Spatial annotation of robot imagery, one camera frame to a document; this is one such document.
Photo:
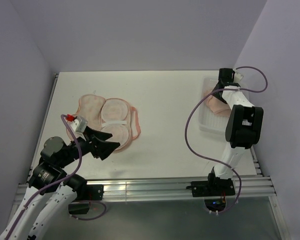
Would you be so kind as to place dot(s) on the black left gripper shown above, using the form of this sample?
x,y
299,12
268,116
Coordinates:
x,y
102,148

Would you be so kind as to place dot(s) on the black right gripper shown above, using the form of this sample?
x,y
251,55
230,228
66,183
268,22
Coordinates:
x,y
217,95

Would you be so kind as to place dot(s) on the pink mesh laundry bag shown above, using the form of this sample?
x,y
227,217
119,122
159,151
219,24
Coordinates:
x,y
113,115

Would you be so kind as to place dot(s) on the peach pink bra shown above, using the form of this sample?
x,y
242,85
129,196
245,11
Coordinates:
x,y
218,107

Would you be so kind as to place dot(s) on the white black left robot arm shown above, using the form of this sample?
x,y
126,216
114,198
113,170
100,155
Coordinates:
x,y
50,189

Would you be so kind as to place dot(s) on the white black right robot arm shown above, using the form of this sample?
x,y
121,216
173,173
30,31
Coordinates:
x,y
243,128

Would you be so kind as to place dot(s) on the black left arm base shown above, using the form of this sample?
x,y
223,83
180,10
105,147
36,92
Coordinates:
x,y
88,205

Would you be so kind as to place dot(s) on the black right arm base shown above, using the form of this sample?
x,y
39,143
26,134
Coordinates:
x,y
217,193

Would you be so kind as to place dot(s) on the white perforated plastic basket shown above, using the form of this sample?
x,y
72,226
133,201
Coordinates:
x,y
207,121

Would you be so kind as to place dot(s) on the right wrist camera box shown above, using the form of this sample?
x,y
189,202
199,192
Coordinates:
x,y
237,76

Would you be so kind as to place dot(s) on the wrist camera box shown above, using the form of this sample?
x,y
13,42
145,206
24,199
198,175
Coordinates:
x,y
77,124
237,76

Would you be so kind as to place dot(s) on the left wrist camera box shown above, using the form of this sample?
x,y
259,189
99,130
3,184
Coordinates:
x,y
77,124

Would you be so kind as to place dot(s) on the aluminium frame rail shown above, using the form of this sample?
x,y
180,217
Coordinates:
x,y
169,189

